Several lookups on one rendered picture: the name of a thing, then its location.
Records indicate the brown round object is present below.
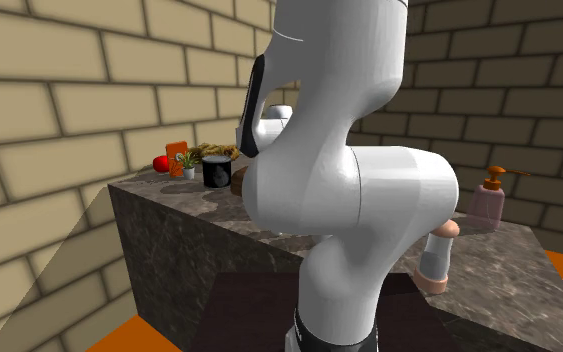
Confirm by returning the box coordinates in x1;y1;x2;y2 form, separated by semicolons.
230;165;250;198

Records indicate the black mug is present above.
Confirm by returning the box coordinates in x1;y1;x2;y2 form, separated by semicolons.
201;154;233;189

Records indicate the brown woven basket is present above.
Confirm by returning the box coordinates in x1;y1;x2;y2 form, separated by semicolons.
186;142;241;163

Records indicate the small potted plant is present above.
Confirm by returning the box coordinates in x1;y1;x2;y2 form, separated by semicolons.
176;151;198;181

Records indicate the orange box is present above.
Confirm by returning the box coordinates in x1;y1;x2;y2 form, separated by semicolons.
165;140;189;179

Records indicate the dark robot stand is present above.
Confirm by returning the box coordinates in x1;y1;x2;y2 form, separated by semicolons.
189;271;464;352

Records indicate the grey and pink grinder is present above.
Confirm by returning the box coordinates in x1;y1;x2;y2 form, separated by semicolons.
412;218;461;296

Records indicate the pink soap dispenser bottle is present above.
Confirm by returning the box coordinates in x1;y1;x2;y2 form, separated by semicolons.
466;165;532;232

